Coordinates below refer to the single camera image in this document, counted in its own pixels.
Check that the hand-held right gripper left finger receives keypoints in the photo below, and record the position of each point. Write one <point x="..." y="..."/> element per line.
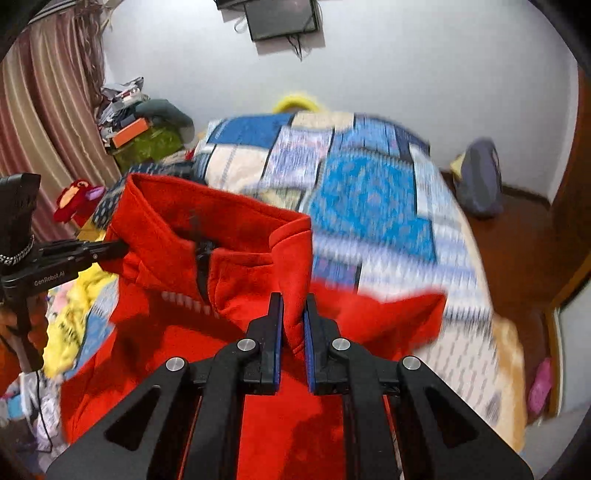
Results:
<point x="277" y="350"/>

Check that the orange box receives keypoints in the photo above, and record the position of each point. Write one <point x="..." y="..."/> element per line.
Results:
<point x="131" y="131"/>

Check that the red zip jacket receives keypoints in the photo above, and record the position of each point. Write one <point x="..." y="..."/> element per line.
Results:
<point x="231" y="258"/>

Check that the blue patchwork quilt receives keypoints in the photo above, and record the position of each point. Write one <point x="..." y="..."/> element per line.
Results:
<point x="369" y="198"/>

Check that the navy patterned garment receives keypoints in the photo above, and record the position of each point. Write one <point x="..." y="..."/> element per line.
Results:
<point x="108" y="203"/>

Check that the bright yellow garment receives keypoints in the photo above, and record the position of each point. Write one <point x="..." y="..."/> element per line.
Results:
<point x="69" y="323"/>

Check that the grey backpack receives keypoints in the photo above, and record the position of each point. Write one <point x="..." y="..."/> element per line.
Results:
<point x="480" y="180"/>

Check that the small black wall monitor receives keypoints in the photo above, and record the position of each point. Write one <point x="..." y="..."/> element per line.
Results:
<point x="281" y="18"/>

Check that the grey-green cushion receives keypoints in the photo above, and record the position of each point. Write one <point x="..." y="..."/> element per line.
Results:
<point x="166" y="113"/>

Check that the pile of papers and clutter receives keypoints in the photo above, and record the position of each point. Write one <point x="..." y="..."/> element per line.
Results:
<point x="120" y="99"/>

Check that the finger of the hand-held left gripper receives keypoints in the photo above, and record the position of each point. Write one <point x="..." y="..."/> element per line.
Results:
<point x="104" y="247"/>
<point x="113" y="262"/>

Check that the red plush toy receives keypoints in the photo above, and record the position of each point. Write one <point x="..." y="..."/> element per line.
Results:
<point x="74" y="198"/>

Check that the person's left hand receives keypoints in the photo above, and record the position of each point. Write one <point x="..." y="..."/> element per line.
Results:
<point x="39" y="334"/>

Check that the striped brown curtain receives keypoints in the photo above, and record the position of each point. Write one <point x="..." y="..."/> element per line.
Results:
<point x="51" y="115"/>

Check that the wooden door frame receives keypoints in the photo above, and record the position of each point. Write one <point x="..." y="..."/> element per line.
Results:
<point x="572" y="194"/>

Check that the pink slipper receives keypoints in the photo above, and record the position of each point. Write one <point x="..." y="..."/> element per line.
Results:
<point x="540" y="387"/>

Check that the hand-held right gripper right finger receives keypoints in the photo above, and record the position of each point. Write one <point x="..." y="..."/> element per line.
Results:
<point x="308" y="355"/>

